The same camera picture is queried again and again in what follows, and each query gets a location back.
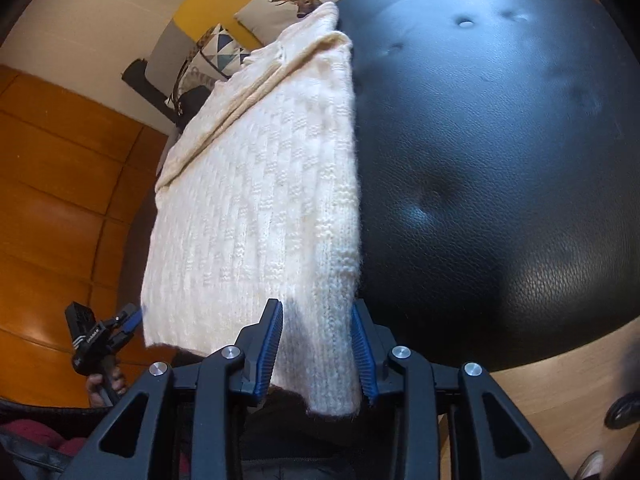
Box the person's left hand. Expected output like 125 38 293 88
85 366 129 407

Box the black padded chair bar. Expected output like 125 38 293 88
121 58 176 123

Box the white knit sweater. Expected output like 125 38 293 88
140 1 365 418

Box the deer print cushion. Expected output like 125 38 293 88
234 0 416 51

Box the grey yellow blue armchair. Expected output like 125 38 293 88
122 0 281 126

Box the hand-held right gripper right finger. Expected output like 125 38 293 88
352 301 571 480

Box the black handbag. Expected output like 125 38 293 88
172 85 221 131

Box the black shoe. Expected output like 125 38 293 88
606 391 640 431

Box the triangle pattern cushion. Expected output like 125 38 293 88
170 22 253 116

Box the black leather round table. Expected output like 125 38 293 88
117 0 640 376

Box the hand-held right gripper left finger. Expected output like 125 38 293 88
65 298 283 480

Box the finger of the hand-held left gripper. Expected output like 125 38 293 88
102 303 143 348

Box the beige slipper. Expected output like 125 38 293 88
575 450 608 480

